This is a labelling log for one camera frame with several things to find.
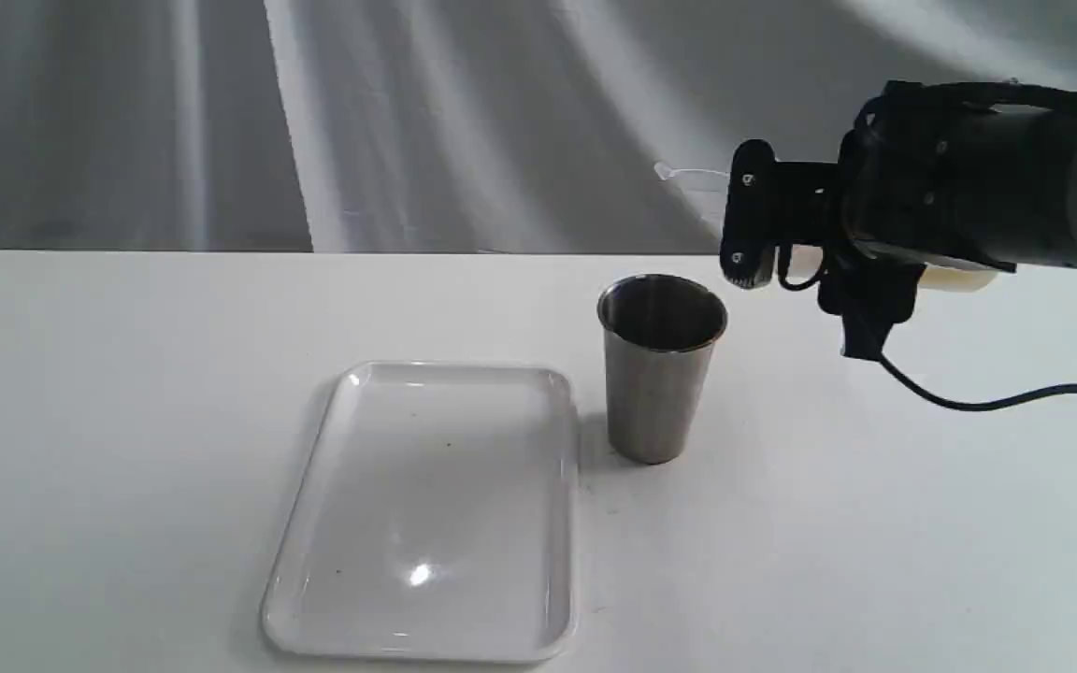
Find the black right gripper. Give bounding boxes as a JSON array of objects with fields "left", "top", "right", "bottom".
[{"left": 719, "top": 82, "right": 979, "bottom": 362}]

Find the translucent squeeze bottle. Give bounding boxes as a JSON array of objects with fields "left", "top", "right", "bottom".
[{"left": 653, "top": 162, "right": 998, "bottom": 293}]

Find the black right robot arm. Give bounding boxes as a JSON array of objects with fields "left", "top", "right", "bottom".
[{"left": 719, "top": 80, "right": 1077, "bottom": 361}]

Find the stainless steel cup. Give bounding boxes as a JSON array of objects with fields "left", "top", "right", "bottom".
[{"left": 596, "top": 274, "right": 729, "bottom": 465}]

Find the white plastic tray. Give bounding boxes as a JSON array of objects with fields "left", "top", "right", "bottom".
[{"left": 261, "top": 361, "right": 581, "bottom": 665}]

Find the grey fabric backdrop curtain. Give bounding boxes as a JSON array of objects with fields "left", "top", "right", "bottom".
[{"left": 0, "top": 1, "right": 1077, "bottom": 254}]

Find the black cable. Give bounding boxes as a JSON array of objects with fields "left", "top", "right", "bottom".
[{"left": 777, "top": 246, "right": 1077, "bottom": 413}]

